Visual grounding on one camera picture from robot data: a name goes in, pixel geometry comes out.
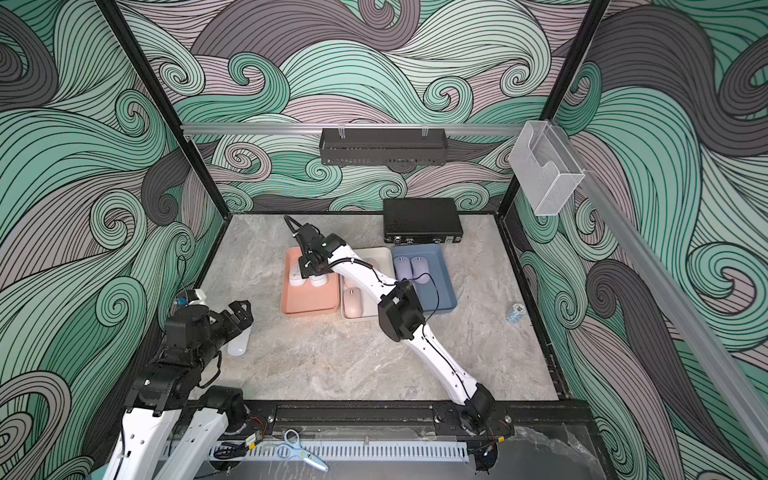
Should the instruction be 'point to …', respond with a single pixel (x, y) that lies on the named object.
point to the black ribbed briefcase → (428, 220)
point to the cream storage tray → (381, 259)
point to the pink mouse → (352, 303)
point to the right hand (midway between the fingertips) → (307, 270)
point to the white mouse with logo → (296, 277)
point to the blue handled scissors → (292, 449)
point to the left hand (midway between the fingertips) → (235, 309)
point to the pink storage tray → (308, 299)
